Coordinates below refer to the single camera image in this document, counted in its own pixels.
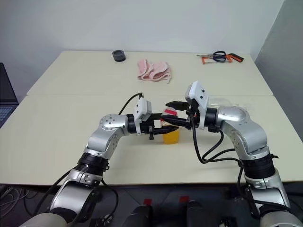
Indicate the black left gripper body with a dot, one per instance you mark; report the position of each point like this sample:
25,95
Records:
145,126

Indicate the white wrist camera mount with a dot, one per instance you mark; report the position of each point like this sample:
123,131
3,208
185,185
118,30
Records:
198,93
142,108

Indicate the dark rounded shape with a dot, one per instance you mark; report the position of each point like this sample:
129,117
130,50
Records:
139,216

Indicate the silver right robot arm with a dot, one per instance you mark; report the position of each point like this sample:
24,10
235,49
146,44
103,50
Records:
246,132

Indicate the red square marker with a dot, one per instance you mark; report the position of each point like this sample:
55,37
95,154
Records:
183,199
148,202

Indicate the yellow cup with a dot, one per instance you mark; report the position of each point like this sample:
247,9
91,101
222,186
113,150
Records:
171,138

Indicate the orange hacksaw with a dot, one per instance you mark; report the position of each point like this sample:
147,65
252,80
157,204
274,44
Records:
236,58

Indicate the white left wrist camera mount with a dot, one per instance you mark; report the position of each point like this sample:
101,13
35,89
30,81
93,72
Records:
142,108

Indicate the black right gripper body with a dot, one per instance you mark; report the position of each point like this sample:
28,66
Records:
191,108

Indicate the pink cloth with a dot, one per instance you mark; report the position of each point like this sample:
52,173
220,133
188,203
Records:
154,71

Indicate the dark laptop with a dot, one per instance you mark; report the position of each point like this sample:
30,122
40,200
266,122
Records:
6,94

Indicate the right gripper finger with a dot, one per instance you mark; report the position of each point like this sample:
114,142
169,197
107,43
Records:
177,105
176,122

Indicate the clear wine glass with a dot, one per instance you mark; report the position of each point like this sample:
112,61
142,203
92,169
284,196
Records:
222,102

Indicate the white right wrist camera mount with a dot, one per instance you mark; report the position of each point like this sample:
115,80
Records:
198,93

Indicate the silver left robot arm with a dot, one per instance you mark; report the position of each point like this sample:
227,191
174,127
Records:
104,139

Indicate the dark grey tape roll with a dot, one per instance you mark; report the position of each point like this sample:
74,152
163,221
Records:
118,56

